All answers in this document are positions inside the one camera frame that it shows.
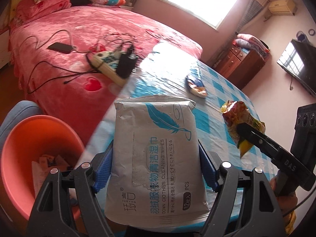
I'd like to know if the yellow red snack bag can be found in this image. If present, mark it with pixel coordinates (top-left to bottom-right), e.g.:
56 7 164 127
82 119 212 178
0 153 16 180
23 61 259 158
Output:
221 101 266 158

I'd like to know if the white wet wipes pack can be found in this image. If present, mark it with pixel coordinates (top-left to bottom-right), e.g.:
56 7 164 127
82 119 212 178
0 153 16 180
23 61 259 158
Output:
105 95 209 229

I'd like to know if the blue snack wrapper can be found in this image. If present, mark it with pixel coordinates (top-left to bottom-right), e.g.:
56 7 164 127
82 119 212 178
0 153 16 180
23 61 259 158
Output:
185 75 207 99

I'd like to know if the orange plastic trash bin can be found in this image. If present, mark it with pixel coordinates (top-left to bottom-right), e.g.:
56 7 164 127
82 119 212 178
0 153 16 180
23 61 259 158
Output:
1 115 85 220

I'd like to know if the person's hand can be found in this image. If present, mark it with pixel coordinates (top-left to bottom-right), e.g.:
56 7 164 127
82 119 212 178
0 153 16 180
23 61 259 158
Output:
270 175 298 197

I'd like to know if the white paper box in bin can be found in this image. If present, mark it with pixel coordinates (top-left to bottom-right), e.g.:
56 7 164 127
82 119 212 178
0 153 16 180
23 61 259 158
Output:
31 154 71 198

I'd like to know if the brown wooden dresser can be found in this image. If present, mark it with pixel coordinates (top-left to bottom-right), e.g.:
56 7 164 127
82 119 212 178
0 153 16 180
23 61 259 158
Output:
215 44 265 90

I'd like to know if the folded bedding on dresser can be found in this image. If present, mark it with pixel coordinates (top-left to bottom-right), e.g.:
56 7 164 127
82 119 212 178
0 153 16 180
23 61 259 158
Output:
232 34 270 60

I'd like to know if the blue checkered tablecloth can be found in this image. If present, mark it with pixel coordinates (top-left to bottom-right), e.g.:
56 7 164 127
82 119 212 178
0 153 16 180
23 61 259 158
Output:
79 52 276 179

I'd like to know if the red bed with blanket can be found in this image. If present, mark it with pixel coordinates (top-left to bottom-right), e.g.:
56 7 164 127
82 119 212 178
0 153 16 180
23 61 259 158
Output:
10 6 202 143

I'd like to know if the beige power strip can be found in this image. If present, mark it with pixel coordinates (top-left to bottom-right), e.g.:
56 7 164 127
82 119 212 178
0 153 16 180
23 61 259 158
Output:
90 51 127 87

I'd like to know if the black smartphone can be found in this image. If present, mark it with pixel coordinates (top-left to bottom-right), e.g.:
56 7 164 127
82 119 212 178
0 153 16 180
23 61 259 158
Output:
47 42 74 54

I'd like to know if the black power adapter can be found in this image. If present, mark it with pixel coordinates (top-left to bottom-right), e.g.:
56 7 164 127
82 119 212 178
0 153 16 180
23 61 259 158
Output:
116 44 138 79

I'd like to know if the folded pink blanket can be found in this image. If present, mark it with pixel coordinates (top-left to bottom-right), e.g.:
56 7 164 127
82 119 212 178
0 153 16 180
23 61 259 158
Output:
14 0 71 23

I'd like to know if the wall television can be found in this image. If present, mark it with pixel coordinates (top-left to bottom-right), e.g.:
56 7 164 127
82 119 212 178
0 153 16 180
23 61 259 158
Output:
277 39 316 97

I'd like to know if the wall air conditioner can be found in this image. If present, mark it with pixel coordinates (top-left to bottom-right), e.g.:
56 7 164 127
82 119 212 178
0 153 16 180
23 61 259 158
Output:
268 0 297 16

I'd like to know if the black cable on bed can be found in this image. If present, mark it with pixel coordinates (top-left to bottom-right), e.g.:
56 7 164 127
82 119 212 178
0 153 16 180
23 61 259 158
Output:
26 60 100 95

